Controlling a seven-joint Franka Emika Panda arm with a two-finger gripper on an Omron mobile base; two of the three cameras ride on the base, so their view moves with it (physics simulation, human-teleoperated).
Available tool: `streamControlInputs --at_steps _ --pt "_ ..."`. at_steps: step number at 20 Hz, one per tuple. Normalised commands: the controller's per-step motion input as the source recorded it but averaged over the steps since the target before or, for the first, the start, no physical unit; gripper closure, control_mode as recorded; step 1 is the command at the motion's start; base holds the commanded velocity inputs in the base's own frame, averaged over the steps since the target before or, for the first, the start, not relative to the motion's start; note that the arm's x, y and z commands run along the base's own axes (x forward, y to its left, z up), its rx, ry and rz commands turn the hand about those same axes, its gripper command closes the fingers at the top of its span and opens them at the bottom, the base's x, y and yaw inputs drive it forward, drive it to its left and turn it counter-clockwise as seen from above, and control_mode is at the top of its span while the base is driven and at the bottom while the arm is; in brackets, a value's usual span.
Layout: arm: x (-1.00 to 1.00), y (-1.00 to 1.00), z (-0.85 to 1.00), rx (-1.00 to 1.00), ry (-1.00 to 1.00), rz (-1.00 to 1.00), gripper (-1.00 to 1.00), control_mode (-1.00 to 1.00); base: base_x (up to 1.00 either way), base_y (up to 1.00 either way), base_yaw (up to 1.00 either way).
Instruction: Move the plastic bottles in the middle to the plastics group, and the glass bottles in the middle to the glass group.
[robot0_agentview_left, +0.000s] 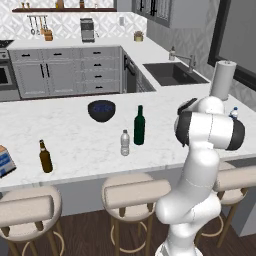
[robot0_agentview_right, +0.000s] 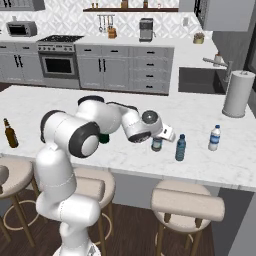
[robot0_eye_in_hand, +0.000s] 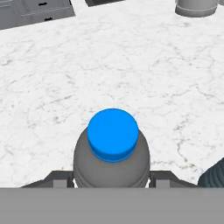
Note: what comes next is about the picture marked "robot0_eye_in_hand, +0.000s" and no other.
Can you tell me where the grey cupboard run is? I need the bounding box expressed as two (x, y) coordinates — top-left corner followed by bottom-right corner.
(0, 0), (76, 31)

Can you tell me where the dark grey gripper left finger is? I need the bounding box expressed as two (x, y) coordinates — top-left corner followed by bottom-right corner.
(20, 170), (75, 189)

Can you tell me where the grey bottle with blue cap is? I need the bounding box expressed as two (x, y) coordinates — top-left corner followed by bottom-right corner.
(73, 108), (151, 189)

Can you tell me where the dark teal ribbed bottle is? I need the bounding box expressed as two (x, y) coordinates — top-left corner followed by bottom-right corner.
(197, 157), (224, 189)

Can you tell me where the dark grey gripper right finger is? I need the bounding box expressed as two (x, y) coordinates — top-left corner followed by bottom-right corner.
(149, 171), (198, 189)

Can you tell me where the grey round pot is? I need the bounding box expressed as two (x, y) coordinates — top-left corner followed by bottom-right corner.
(174, 0), (221, 18)

